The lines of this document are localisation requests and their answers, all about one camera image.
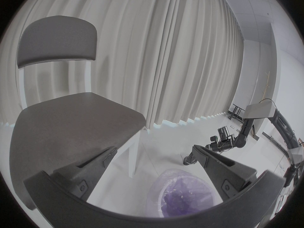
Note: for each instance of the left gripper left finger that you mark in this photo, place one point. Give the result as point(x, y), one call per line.
point(80, 177)

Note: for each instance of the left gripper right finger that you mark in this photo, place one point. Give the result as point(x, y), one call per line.
point(225, 174)

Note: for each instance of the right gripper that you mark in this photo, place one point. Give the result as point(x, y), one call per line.
point(213, 147)

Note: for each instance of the black plastic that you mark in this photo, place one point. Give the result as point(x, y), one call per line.
point(188, 160)

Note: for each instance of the purple plastic bag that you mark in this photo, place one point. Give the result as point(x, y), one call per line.
point(185, 198)

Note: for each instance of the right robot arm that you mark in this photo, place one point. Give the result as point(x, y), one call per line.
point(258, 110)

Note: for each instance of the white trash bin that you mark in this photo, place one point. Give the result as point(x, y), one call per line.
point(153, 198)

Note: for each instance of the grey chair with white legs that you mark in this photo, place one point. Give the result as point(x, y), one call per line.
point(71, 122)

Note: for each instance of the white curtain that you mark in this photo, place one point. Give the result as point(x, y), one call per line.
point(201, 56)
point(106, 44)

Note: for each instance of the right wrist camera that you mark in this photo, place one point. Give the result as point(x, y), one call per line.
point(214, 139)

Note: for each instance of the black metal frame stand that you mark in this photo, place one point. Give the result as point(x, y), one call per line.
point(237, 111)

